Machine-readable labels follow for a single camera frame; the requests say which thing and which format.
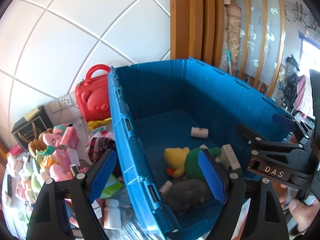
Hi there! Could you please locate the grey plush toy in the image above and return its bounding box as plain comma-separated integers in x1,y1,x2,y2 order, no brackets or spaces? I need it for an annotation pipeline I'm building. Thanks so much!
162,179,213,215

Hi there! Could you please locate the white medicine bottle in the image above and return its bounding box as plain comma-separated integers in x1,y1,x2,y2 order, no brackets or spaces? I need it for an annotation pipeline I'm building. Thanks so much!
104,198,121,230

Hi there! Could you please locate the wooden glass partition screen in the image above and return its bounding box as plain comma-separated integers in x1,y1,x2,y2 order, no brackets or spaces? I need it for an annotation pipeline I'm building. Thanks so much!
235,0,285,97

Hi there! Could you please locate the black gift box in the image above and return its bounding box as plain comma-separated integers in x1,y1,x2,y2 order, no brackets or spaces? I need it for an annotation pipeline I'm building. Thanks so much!
11,106,53,152

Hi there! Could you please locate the person right hand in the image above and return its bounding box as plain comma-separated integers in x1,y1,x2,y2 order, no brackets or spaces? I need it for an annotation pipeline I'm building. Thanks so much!
289,199,319,235

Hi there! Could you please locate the small white bottle in crate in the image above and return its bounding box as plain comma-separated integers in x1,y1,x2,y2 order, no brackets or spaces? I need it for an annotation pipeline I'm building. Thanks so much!
190,127,209,139

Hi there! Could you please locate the white box in crate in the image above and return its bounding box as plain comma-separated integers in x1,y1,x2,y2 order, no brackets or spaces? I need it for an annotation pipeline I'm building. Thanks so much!
219,144,243,176

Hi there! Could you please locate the rolled patterned carpet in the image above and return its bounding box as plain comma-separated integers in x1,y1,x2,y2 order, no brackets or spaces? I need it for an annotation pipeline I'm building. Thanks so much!
219,4,241,76

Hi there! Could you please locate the white wall socket panel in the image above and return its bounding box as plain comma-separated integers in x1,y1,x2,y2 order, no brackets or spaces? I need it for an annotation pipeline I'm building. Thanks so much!
48,94,74,113

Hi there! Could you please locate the green frog plush toy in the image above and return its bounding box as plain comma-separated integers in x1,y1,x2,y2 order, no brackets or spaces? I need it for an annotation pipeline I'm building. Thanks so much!
164,147,205,181

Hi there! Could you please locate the blue plastic storage crate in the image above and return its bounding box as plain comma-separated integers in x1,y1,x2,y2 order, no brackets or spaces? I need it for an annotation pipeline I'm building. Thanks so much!
108,58,290,239

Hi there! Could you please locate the red bear plastic case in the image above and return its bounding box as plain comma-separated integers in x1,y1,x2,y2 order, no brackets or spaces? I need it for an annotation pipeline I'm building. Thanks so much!
75,64,111,122

